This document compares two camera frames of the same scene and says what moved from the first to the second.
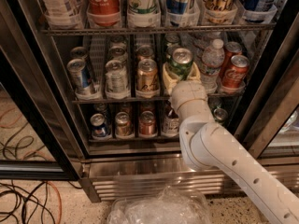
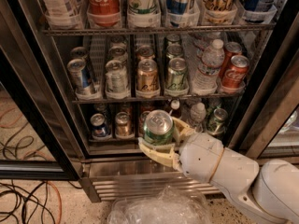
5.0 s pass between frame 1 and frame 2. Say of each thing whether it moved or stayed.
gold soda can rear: stayed
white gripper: moved
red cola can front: stayed
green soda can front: moved
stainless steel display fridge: stayed
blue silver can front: stayed
